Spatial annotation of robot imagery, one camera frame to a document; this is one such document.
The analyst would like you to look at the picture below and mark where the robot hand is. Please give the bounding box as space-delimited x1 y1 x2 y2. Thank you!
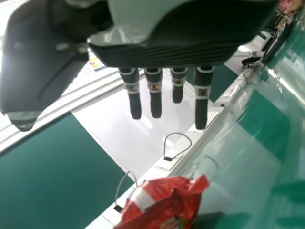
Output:
0 0 280 132

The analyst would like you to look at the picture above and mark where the red biscuit packet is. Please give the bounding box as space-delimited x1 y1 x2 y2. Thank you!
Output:
120 174 210 229

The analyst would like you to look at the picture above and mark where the black flat device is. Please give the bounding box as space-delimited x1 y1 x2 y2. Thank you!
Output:
261 23 294 64

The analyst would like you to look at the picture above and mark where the person's hand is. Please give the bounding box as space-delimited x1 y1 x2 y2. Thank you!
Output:
278 0 301 14

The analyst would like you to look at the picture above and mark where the black plug with cable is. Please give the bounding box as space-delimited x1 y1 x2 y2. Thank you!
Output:
241 55 261 69

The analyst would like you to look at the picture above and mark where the white perforated cable duct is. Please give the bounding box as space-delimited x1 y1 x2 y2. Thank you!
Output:
76 51 121 81

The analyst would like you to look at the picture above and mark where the grey looped cable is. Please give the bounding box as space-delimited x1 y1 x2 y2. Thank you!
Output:
113 170 139 206
163 132 193 161

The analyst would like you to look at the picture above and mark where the white aluminium rail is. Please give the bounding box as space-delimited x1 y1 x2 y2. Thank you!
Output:
0 69 134 156

